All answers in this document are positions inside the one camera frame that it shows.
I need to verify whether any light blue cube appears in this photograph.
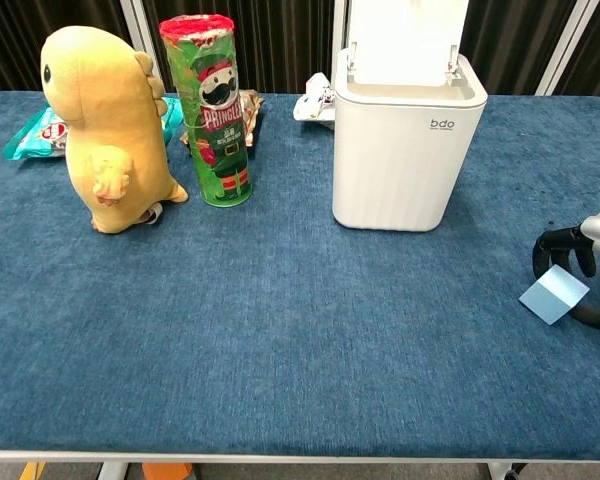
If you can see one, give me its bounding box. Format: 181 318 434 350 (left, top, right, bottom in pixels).
518 264 591 328

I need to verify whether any white bdo trash bin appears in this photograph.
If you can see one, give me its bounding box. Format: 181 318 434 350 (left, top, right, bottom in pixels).
331 0 489 234

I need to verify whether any green Pringles can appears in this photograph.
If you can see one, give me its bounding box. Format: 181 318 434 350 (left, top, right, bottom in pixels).
159 14 254 208

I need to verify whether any blue carpet table mat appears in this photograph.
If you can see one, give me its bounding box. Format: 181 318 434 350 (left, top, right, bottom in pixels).
0 90 600 462

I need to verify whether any white crumpled snack wrapper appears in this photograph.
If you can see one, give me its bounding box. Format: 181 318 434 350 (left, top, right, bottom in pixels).
293 72 338 131

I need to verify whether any brown crumpled snack wrapper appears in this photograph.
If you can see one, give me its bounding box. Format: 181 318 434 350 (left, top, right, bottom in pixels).
179 89 265 148

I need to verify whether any orange object under table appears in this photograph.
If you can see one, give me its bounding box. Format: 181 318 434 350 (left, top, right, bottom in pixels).
141 462 194 480

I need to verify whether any yellow dinosaur plush toy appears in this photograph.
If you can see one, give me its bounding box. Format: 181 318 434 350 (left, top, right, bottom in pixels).
40 25 189 235

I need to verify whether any white table leg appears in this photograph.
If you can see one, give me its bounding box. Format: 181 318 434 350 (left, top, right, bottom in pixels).
97 461 130 480

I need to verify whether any teal snack bag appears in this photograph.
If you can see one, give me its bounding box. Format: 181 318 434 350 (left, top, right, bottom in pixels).
3 105 71 162

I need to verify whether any white metal frame post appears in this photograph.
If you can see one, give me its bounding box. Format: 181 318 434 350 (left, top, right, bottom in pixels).
535 0 600 96
119 0 167 95
330 0 354 95

